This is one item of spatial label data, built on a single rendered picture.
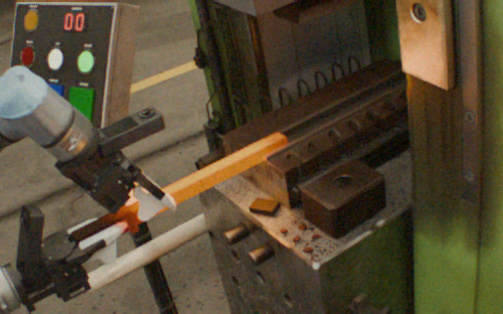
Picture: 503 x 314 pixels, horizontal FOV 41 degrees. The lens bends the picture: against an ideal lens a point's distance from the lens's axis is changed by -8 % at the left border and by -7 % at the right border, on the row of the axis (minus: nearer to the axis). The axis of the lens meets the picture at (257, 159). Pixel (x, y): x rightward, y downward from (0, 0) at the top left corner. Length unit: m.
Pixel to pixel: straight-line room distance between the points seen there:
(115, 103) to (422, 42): 0.76
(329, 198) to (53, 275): 0.45
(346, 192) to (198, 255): 1.54
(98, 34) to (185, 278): 1.25
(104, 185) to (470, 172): 0.54
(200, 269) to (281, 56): 1.28
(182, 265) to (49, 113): 1.68
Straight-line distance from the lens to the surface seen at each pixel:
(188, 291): 2.49
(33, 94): 0.97
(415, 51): 0.99
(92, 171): 1.07
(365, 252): 1.17
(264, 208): 1.22
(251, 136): 1.30
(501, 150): 0.99
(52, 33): 1.63
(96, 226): 1.13
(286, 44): 1.44
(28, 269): 1.10
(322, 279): 1.13
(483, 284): 1.17
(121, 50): 1.51
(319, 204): 1.13
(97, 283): 1.64
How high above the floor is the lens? 1.65
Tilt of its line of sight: 33 degrees down
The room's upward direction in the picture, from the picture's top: 11 degrees counter-clockwise
